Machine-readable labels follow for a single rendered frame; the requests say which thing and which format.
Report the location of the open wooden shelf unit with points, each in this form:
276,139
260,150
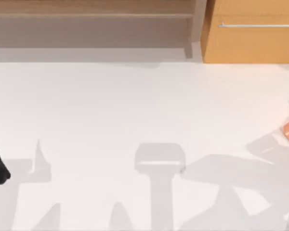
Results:
91,21

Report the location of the light wooden cupboard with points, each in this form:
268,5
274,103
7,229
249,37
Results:
250,45

